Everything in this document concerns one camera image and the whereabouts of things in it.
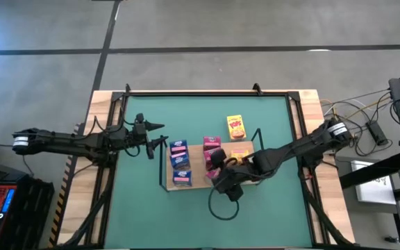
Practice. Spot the black desk support bar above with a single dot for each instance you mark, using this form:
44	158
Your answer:
377	169

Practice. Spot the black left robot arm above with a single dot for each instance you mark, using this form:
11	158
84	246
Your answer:
64	142

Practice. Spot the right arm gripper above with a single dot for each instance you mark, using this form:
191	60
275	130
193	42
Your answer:
229	180

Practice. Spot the black table frame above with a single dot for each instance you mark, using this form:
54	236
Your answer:
203	93

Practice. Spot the black metal shelf bracket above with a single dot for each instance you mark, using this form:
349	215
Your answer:
160	166
258	130

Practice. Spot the small black floor object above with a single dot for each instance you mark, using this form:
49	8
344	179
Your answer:
391	239

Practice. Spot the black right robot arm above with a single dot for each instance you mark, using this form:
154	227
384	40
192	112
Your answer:
290	149

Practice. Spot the black frame clamp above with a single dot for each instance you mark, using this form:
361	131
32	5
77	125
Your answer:
256	89
127	89

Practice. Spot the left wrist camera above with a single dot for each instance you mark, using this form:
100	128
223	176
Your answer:
140	129

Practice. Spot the white paper box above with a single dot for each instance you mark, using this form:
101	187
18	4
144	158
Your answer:
373	191

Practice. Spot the yellow black hazard strip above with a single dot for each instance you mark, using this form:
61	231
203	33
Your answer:
61	201

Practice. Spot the black power brick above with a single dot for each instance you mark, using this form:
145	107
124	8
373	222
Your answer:
377	132

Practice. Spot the magenta Raisin Bran cereal box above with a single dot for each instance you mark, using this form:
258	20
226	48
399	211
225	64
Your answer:
209	174
212	141
207	156

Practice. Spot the yellow Corn Pops cereal box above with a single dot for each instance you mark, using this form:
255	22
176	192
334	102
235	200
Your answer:
240	153
236	126

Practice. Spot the green table mat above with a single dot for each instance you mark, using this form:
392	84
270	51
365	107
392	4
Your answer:
151	215

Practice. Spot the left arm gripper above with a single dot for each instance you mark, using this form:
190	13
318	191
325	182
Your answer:
149	151

